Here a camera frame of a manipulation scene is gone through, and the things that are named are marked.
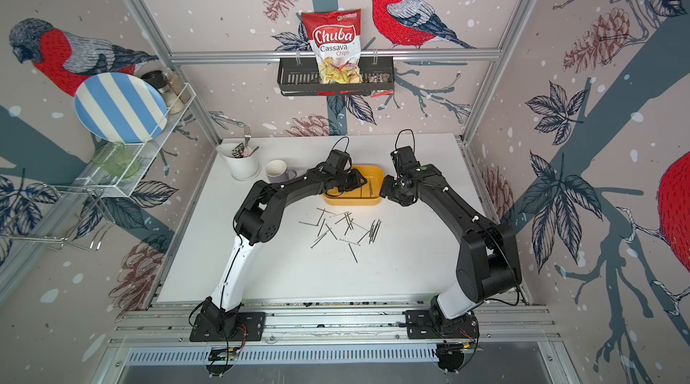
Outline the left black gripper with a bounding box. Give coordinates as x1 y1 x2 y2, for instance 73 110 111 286
334 168 370 193

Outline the yellow plastic storage box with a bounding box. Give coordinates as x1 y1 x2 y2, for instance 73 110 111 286
322 165 385 207

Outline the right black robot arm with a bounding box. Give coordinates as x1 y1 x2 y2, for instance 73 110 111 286
380 146 522 321

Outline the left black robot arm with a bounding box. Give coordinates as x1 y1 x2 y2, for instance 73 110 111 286
208 150 367 312

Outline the purple grey mug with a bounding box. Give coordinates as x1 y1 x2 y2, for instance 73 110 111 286
265 159 296 184

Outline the steel nail lowest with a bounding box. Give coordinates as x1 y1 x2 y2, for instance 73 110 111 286
348 243 359 263

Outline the white utensil holder cup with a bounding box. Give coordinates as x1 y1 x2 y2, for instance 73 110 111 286
216 142 261 181

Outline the red Chuba chips bag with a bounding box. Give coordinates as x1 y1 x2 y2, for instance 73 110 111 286
302 9 363 85

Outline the black lid spice jar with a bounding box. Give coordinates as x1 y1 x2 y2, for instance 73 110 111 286
141 70 184 115

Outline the blue white striped plate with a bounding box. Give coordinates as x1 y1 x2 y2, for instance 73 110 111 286
75 73 168 144

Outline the green glass bowl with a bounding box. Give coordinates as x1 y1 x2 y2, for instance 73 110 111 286
91 142 140 179

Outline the black wire wall basket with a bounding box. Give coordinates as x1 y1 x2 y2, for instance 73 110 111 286
277 57 395 96

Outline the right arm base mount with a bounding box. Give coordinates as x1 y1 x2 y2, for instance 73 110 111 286
398 296 480 373

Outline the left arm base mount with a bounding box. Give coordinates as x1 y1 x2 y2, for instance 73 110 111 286
188 297 267 378

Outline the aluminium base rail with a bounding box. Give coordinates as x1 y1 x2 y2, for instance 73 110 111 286
107 302 561 376

